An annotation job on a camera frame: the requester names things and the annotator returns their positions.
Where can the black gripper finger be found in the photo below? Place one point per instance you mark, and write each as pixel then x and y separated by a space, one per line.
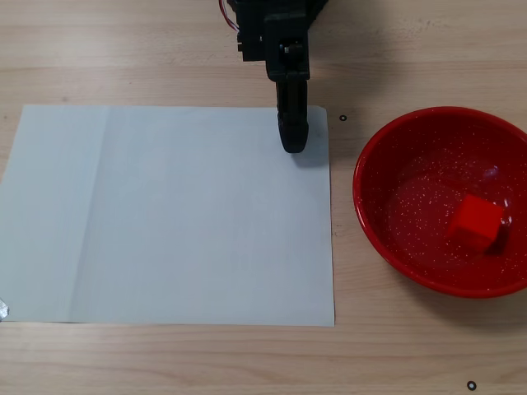
pixel 282 119
pixel 298 123

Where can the red cube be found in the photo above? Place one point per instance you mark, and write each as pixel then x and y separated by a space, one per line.
pixel 473 222

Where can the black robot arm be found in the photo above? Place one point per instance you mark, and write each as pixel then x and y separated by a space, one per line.
pixel 319 8

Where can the red speckled bowl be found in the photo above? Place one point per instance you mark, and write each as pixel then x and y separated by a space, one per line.
pixel 411 185

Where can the white paper sheet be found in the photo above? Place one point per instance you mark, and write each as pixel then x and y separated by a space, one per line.
pixel 123 247

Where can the grey tape piece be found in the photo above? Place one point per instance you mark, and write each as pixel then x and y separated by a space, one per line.
pixel 3 309

